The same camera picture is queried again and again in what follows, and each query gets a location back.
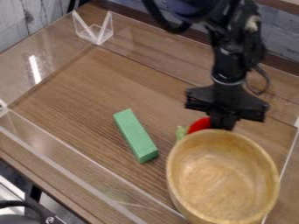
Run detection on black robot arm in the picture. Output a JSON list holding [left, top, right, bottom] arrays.
[[142, 0, 269, 130]]

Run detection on black table leg bracket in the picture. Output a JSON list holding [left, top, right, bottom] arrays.
[[24, 185, 66, 224]]

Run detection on wooden bowl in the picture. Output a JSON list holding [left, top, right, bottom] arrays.
[[166, 129, 281, 224]]

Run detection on clear acrylic corner bracket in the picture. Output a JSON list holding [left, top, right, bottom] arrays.
[[71, 11, 114, 46]]

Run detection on red plush strawberry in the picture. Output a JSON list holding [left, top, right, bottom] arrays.
[[175, 117, 211, 141]]

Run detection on green foam block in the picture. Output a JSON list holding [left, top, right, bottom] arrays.
[[114, 108, 159, 164]]

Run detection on black cable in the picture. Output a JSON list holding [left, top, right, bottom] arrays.
[[0, 199, 52, 224]]

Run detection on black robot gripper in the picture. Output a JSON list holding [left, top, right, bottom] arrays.
[[184, 82, 269, 130]]

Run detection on clear acrylic tray walls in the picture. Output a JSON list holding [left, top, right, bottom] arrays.
[[0, 5, 299, 224]]

